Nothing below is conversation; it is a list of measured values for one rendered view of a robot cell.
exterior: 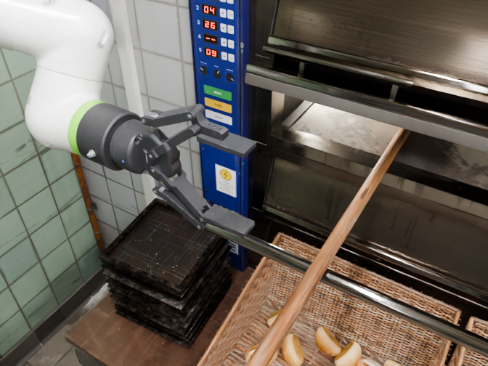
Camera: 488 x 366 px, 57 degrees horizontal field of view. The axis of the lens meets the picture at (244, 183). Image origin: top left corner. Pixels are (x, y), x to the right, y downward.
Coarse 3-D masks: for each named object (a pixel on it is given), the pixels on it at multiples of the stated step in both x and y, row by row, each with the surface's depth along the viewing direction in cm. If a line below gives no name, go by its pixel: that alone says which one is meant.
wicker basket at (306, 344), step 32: (256, 288) 139; (288, 288) 147; (320, 288) 140; (384, 288) 129; (224, 320) 127; (256, 320) 148; (320, 320) 144; (352, 320) 138; (384, 320) 132; (448, 320) 122; (224, 352) 133; (320, 352) 139; (384, 352) 136; (416, 352) 130
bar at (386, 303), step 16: (208, 224) 99; (240, 240) 96; (256, 240) 95; (272, 256) 93; (288, 256) 92; (304, 272) 90; (336, 272) 89; (336, 288) 88; (352, 288) 86; (368, 288) 86; (384, 304) 84; (400, 304) 83; (416, 320) 81; (432, 320) 80; (448, 336) 79; (464, 336) 78; (480, 336) 78; (480, 352) 77
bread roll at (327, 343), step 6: (318, 330) 139; (324, 330) 138; (318, 336) 138; (324, 336) 136; (330, 336) 137; (318, 342) 137; (324, 342) 135; (330, 342) 135; (336, 342) 137; (318, 348) 138; (324, 348) 135; (330, 348) 134; (336, 348) 134; (330, 354) 135; (336, 354) 135
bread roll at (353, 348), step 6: (354, 342) 136; (348, 348) 134; (354, 348) 133; (360, 348) 135; (342, 354) 132; (348, 354) 131; (354, 354) 132; (360, 354) 134; (336, 360) 132; (342, 360) 131; (348, 360) 131; (354, 360) 132
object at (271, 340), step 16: (400, 128) 123; (400, 144) 117; (384, 160) 111; (368, 176) 107; (368, 192) 102; (352, 208) 98; (352, 224) 95; (336, 240) 91; (320, 256) 87; (320, 272) 85; (304, 288) 82; (288, 304) 79; (304, 304) 81; (288, 320) 77; (272, 336) 74; (256, 352) 72; (272, 352) 73
